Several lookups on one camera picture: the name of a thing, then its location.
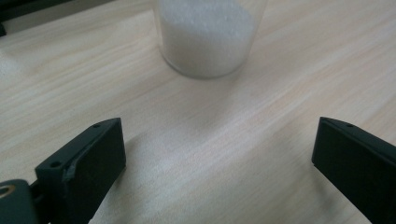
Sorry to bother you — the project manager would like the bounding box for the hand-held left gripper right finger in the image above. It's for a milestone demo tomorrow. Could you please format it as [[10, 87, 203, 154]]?
[[311, 116, 396, 224]]

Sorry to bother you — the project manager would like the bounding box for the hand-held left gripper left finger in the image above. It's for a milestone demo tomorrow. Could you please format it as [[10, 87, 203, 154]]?
[[35, 117, 127, 224]]

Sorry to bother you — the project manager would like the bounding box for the clear jar of white powder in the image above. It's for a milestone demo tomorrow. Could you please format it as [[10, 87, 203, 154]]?
[[153, 0, 269, 79]]

